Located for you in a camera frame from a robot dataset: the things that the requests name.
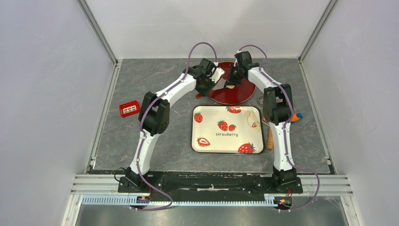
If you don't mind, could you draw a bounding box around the metal scraper orange handle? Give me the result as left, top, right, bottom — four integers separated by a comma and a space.
195, 73, 225, 99

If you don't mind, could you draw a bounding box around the round red plate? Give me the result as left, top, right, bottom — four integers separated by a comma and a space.
210, 62, 256, 105

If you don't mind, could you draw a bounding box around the white strawberry tray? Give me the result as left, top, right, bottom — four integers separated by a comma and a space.
191, 105, 265, 154

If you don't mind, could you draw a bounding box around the wooden dough roller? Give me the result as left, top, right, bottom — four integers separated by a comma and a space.
262, 117, 274, 151

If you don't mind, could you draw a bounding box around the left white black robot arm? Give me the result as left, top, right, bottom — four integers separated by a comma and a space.
125, 73, 197, 192

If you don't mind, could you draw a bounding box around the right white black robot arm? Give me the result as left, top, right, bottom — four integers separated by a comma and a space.
227, 64, 297, 192

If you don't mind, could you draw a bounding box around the orange curved toy track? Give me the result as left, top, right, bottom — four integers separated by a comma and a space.
290, 114, 297, 123

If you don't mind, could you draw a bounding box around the red toy brick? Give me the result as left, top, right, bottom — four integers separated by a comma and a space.
119, 100, 141, 118

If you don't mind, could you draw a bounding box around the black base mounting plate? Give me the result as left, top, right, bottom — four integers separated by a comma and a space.
118, 171, 303, 202

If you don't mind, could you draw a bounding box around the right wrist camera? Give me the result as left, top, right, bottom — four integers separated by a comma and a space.
234, 51, 260, 70

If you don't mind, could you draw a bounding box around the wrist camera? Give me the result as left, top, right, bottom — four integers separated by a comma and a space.
234, 51, 260, 70
187, 58, 225, 82

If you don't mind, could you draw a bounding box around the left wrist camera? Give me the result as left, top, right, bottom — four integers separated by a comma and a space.
187, 58, 225, 82

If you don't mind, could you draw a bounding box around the aluminium frame rail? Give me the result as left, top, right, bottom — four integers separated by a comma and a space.
71, 171, 353, 208

